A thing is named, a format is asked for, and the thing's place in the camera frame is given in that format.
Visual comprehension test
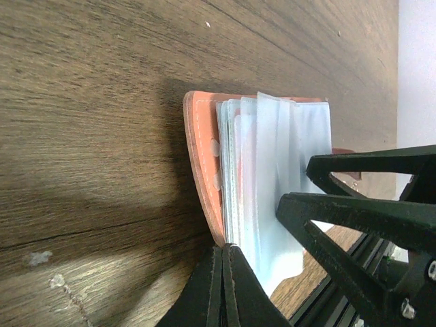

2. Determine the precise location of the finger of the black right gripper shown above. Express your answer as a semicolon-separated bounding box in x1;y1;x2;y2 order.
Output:
306;145;435;201
275;191;436;327

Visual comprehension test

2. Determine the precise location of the pink leather card holder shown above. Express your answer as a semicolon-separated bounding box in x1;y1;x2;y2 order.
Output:
183;91;339;295

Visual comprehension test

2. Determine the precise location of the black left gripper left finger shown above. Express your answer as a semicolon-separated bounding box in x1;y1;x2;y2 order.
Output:
157;247;222;327

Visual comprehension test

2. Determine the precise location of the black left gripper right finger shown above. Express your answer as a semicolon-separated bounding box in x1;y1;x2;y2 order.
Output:
222;244;291;326

